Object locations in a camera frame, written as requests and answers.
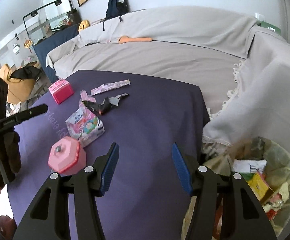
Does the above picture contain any white pink wipes pack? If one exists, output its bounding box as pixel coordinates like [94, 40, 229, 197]
[65, 107, 105, 147]

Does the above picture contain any black torn wrapper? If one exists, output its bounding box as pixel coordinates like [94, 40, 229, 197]
[82, 93, 129, 115]

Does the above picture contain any pink drink pouch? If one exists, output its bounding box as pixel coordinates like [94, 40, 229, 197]
[79, 90, 96, 105]

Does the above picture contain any pink torn wrapper strip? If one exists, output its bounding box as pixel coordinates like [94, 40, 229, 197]
[91, 80, 130, 96]

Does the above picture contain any pink hexagonal lidded box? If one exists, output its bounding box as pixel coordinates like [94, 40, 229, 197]
[48, 136, 86, 176]

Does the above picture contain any yellow jacket on chair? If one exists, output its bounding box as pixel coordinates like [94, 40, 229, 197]
[0, 64, 41, 105]

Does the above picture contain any pink square tissue box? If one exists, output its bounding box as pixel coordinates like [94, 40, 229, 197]
[48, 79, 74, 105]

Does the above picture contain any dark blue cabinet cover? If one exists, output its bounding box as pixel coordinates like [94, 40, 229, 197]
[34, 24, 79, 83]

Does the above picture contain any purple tablecloth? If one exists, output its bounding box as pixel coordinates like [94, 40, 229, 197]
[8, 70, 209, 239]

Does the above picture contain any grey cloth covered sofa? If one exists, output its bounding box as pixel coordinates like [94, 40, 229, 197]
[46, 7, 290, 153]

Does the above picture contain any glass fish tank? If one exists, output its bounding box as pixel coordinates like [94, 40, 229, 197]
[23, 0, 81, 48]

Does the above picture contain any yellow plush toy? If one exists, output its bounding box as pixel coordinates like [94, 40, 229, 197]
[78, 20, 90, 33]

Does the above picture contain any orange back scratcher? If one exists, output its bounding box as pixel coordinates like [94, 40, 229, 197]
[118, 36, 153, 44]

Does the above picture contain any dark blue backpack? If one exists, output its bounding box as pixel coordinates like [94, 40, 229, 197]
[103, 0, 129, 30]

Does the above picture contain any green digital clock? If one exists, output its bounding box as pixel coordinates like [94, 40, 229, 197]
[260, 21, 281, 35]

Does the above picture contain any white wall socket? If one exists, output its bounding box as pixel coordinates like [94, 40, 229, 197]
[255, 12, 265, 22]

